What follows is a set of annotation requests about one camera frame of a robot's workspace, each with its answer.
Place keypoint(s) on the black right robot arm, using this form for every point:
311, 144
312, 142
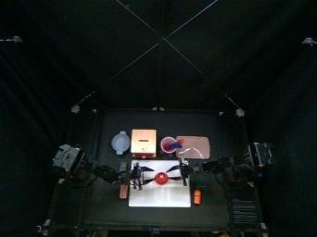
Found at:
248, 159

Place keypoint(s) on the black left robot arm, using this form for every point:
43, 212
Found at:
73, 160

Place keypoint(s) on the red dough lump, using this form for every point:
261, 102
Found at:
161, 178

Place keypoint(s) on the wooden drawer box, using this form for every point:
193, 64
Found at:
144, 142

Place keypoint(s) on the light blue plastic bowl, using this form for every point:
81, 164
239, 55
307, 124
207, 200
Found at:
121, 143

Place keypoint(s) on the white rectangular work mat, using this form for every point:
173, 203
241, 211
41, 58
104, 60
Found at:
161, 193

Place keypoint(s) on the pink toy block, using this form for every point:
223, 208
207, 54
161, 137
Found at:
124, 191

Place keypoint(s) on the blue toy utensil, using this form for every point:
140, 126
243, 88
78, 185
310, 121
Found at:
174, 145

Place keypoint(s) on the pink plastic cup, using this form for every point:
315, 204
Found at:
166, 145

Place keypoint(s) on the orange toy block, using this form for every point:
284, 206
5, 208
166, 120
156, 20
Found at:
197, 197

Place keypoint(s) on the red toy utensil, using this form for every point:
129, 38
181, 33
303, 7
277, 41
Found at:
180, 141

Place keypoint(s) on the white text label sticker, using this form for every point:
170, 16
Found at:
244, 210

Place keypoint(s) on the silver frame clamp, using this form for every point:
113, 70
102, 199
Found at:
157, 108
240, 112
308, 40
75, 108
15, 39

